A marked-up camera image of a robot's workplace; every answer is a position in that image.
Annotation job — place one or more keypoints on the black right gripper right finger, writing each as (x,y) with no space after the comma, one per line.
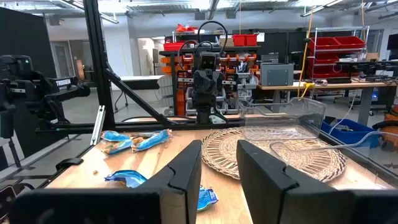
(295,205)

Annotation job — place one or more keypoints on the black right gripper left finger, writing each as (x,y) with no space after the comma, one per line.
(93,208)

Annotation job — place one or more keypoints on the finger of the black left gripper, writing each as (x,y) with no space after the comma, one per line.
(199,93)
(215,93)

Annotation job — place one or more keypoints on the black neighbouring-station robot arm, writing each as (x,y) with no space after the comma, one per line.
(46,90)

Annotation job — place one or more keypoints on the black rack with orange drawers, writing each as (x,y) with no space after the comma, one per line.
(236,62)

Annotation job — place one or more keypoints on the brown cardboard box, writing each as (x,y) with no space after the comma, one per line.
(226,41)

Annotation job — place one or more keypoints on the red storage bin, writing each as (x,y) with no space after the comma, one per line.
(173,46)
(323,43)
(323,72)
(323,59)
(238,40)
(251,39)
(349,42)

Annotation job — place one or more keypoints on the black plastic clamp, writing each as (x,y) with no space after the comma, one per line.
(70,162)

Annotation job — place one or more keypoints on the round woven straw placemat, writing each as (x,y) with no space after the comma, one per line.
(224,149)

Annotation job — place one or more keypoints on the white folding table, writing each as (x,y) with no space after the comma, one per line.
(141,81)

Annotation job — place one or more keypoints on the gray metal box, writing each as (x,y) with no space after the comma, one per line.
(276,74)

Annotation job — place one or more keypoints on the white paper sign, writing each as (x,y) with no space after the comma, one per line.
(260,36)

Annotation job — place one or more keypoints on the silver aluminium profile bar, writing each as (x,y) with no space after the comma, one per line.
(98,124)

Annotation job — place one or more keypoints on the blue plastic crate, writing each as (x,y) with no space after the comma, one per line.
(348,133)

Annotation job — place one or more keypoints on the wooden workbench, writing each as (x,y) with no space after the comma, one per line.
(326,85)

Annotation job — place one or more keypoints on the orange black shop vacuum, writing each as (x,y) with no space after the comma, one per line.
(390,124)

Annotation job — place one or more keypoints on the black partition panel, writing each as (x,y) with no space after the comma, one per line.
(25,31)

